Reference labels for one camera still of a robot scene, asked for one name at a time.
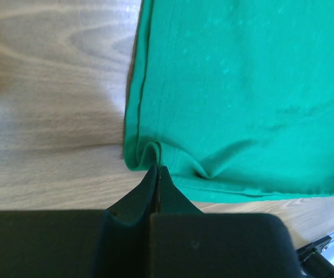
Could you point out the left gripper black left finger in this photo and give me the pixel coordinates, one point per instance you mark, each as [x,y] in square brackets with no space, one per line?
[133,210]

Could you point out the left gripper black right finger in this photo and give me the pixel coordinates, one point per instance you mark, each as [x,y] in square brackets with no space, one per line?
[169,199]

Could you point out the green t shirt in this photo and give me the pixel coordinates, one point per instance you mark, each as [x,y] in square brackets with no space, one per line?
[235,98]

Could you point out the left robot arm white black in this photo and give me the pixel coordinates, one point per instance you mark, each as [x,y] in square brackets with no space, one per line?
[156,231]

